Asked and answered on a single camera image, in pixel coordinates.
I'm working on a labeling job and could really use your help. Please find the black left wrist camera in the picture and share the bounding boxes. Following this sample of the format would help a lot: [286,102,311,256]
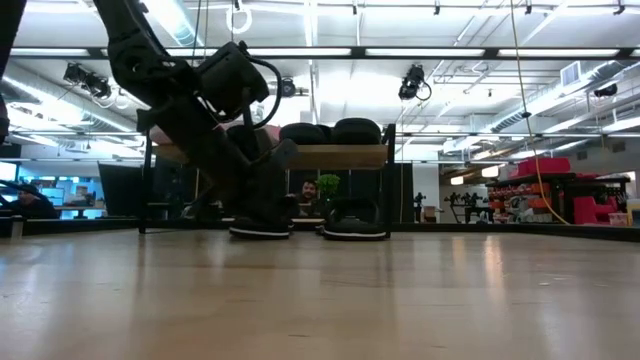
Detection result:
[196,40,272,122]

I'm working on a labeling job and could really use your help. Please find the red storage rack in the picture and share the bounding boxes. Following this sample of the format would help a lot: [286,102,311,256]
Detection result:
[485,156,632,226]

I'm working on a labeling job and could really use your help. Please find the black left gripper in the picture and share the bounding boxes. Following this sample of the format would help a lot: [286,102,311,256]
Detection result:
[134,93,302,227]

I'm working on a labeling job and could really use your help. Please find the black ceiling light rail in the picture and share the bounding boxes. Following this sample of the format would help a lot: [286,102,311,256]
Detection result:
[8,45,640,61]

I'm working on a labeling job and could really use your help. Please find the black monitor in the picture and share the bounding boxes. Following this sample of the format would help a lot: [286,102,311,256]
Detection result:
[96,161,147,219]

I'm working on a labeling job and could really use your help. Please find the person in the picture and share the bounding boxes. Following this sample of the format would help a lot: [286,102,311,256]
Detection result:
[285,178,324,220]
[0,181,60,222]

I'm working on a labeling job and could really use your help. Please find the green potted plant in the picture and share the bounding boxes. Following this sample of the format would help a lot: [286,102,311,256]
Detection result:
[316,173,342,202]

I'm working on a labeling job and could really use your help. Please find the black flip-flop with white stripe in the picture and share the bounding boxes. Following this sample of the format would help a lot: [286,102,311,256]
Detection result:
[228,214,293,241]
[319,196,390,243]

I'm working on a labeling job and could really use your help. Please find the white hanging cable loop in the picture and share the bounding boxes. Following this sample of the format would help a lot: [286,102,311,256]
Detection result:
[225,2,254,36]

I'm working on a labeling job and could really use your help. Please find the wooden shelf with black frame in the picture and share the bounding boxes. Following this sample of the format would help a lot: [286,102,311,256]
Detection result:
[138,122,397,235]

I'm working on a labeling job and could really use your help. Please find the yellow cable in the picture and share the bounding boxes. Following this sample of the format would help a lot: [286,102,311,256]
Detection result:
[508,0,572,226]

